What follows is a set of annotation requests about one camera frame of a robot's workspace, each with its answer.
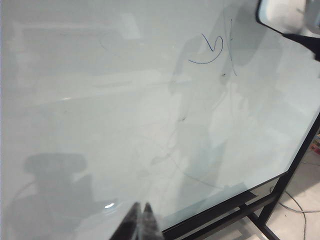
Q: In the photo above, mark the colourful cardboard box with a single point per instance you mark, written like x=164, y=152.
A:
x=317, y=146

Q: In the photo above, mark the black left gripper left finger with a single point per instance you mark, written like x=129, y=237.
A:
x=131, y=225

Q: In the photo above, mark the white eraser with black felt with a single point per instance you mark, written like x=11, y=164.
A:
x=277, y=12

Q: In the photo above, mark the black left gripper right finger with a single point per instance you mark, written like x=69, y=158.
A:
x=150, y=225

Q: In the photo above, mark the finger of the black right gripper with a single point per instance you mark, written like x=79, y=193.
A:
x=308, y=41

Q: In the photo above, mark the white glass whiteboard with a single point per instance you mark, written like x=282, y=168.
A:
x=125, y=112

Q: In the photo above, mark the black metal whiteboard stand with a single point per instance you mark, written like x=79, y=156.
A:
x=298, y=160

